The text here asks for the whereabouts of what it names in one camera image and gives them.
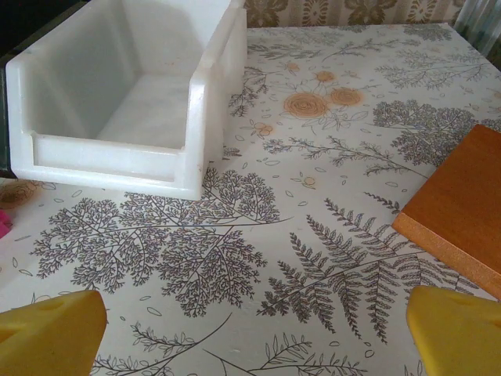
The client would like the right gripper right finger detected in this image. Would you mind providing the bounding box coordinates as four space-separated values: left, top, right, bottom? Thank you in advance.
405 284 501 376

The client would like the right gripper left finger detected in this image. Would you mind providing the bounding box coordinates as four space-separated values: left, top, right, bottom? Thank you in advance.
0 289 109 376

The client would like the pink lego brick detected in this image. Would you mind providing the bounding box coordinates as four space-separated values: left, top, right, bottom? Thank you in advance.
0 208 16 239

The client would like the wooden board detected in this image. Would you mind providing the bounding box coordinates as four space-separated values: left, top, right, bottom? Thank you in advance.
391 124 501 302

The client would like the floral patterned tablecloth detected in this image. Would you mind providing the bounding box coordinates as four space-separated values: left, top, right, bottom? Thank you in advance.
0 21 501 376

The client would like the white plastic bin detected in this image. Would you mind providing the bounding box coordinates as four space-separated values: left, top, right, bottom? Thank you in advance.
4 0 248 201

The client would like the aluminium frame post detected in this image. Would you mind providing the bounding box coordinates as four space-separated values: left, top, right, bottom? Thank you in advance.
453 0 501 67

